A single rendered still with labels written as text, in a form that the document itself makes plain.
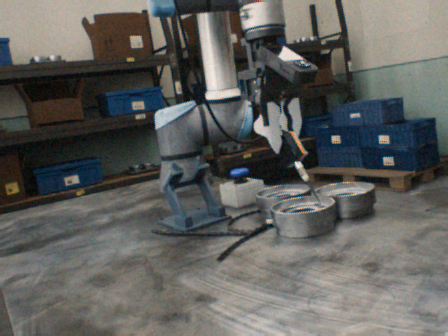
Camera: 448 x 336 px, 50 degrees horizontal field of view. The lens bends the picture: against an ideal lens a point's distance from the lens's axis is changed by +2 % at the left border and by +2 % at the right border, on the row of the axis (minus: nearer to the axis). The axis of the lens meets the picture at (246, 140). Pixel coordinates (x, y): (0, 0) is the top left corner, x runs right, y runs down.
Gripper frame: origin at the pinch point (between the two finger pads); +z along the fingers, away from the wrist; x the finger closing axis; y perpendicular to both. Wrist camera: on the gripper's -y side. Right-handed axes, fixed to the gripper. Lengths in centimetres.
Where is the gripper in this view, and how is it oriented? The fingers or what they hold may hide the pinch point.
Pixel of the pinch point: (287, 144)
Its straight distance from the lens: 82.7
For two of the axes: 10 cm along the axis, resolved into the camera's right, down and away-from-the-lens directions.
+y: -5.6, 0.0, 8.3
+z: 1.4, 9.9, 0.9
